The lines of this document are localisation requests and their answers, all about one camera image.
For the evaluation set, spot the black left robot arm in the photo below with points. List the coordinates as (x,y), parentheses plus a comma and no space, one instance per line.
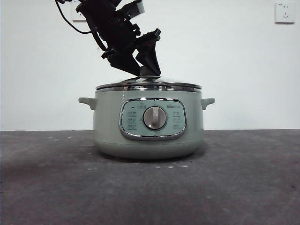
(105,21)

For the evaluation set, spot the green electric cooking pot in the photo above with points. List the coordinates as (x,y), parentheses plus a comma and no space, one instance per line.
(107,131)

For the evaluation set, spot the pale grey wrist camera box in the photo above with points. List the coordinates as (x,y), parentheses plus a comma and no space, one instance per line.
(139,7)

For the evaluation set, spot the white wall socket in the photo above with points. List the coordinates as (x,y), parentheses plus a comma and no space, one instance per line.
(75,17)
(284,12)

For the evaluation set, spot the glass lid with green knob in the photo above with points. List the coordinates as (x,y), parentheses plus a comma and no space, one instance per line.
(164,83)

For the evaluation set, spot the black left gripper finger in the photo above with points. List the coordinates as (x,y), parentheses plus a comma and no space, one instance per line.
(151,58)
(124,62)

